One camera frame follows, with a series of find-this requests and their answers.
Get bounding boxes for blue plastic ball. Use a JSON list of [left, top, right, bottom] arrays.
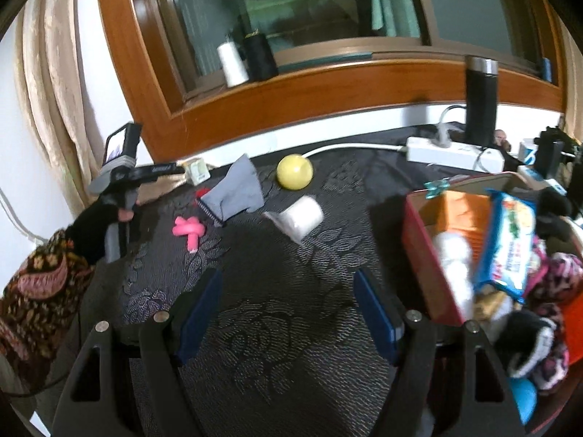
[[508, 378, 537, 425]]

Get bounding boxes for small pink knotted tube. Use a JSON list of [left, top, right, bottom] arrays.
[[172, 216, 206, 253]]

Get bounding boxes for black fuzzy sock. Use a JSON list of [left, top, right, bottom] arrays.
[[494, 310, 556, 379]]

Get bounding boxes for blue snack packet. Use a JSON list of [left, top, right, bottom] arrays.
[[472, 189, 537, 303]]

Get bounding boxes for pink leopard plush toy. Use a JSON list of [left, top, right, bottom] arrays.
[[526, 237, 582, 395]]

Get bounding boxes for orange rubber cube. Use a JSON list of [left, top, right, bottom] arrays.
[[419, 189, 490, 261]]

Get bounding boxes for white roll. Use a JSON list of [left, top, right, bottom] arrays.
[[263, 195, 324, 245]]

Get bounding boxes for white plastic bundle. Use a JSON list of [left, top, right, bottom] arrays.
[[432, 231, 474, 322]]

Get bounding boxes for paisley sleeved forearm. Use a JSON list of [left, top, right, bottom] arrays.
[[1, 230, 95, 391]]

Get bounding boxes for black gloved left hand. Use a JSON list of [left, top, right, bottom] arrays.
[[65, 197, 134, 265]]

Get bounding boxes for small white carton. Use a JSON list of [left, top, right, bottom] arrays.
[[183, 158, 211, 185]]

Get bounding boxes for red pompom ball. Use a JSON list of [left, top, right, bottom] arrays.
[[196, 188, 211, 198]]

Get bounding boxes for grey knit sock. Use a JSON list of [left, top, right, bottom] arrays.
[[196, 154, 265, 226]]

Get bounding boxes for red storage box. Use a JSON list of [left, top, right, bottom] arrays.
[[401, 172, 582, 436]]

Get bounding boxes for beige curtain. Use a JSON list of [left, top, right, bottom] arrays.
[[12, 0, 184, 219]]

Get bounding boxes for white thread spool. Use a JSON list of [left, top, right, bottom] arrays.
[[216, 40, 249, 88]]

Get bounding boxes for black patterned table cloth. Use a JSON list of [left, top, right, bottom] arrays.
[[27, 124, 516, 437]]

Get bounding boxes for yellow ball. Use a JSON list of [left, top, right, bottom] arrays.
[[276, 154, 314, 190]]

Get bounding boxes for black thread spool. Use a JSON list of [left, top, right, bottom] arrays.
[[243, 31, 279, 82]]

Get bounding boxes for white power strip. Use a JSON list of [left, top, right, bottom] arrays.
[[406, 137, 505, 174]]

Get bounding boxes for black thermos bottle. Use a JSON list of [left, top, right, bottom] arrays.
[[463, 55, 498, 147]]

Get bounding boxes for blue thread spool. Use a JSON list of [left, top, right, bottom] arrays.
[[540, 57, 552, 83]]

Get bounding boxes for wooden window frame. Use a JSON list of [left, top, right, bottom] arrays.
[[98, 0, 566, 161]]

